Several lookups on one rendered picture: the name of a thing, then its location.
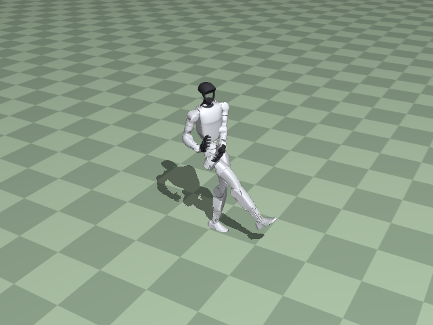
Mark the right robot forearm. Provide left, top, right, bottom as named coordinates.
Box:
left=182, top=135, right=207, bottom=153

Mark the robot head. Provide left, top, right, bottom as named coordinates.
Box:
left=198, top=82, right=216, bottom=108

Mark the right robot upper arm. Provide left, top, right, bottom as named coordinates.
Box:
left=183, top=109, right=200, bottom=139

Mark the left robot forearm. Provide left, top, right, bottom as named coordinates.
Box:
left=218, top=126, right=228, bottom=149

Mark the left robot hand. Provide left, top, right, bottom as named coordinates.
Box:
left=211, top=144, right=226, bottom=162

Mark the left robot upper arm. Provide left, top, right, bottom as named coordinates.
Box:
left=219, top=102, right=229, bottom=133

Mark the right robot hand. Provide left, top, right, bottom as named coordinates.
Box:
left=200, top=135, right=211, bottom=152

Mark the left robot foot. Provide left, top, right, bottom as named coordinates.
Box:
left=208, top=220, right=228, bottom=233

